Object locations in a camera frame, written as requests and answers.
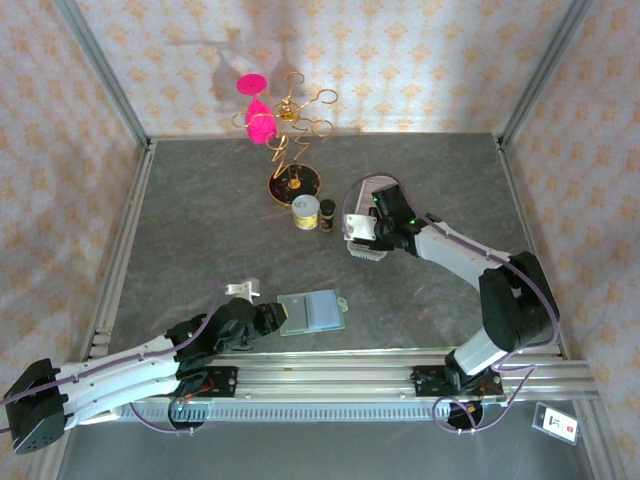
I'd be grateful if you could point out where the translucent green card holder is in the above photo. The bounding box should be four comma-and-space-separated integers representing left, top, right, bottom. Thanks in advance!
277, 289, 350, 337

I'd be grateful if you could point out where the white plastic card tray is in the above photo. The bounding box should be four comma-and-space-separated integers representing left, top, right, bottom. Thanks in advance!
343, 175, 394, 262

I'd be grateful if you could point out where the clear badge with white card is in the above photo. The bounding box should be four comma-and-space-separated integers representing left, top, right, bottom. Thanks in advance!
531, 402, 581, 445

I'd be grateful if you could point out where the small black bottle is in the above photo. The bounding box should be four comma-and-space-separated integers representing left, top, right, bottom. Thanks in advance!
318, 198, 337, 234

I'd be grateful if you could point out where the yellow can with white lid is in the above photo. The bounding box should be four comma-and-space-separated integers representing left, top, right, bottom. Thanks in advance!
291, 194, 321, 232

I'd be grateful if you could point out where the pink wine glass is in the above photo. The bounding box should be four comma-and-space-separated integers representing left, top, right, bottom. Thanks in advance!
235, 73, 278, 146

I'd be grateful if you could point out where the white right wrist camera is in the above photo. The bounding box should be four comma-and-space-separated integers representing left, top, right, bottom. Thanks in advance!
344, 213, 379, 242

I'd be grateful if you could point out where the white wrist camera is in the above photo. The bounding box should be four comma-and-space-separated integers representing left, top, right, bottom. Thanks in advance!
224, 278, 261, 304
344, 213, 379, 242

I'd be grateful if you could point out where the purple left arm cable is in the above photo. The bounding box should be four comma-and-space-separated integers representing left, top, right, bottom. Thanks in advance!
0, 280, 227, 435

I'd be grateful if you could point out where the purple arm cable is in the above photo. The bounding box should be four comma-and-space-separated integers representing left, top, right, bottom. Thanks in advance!
341, 172, 560, 371
0, 280, 227, 435

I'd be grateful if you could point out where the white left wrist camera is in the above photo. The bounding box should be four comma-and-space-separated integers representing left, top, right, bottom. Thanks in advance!
224, 278, 261, 304

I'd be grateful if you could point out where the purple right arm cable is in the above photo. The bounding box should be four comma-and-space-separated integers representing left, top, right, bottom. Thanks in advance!
341, 172, 560, 371

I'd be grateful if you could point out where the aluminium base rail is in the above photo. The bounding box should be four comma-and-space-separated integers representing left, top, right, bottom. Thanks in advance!
199, 348, 600, 402

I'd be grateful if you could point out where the grey slotted cable duct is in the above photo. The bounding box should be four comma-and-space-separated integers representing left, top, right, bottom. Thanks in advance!
119, 402, 454, 424

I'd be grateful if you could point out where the gold wire glass rack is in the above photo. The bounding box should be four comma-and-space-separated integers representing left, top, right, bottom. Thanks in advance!
230, 71, 339, 206

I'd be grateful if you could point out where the purple cable loop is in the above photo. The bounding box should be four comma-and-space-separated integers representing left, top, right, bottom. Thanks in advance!
432, 367, 541, 436
124, 397, 197, 437

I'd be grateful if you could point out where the aluminium side rail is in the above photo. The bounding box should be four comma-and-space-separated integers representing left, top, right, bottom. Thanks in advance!
494, 137, 571, 361
82, 142, 157, 361

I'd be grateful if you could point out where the aluminium frame post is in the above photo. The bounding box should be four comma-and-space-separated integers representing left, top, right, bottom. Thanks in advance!
499, 0, 596, 147
53, 0, 153, 151

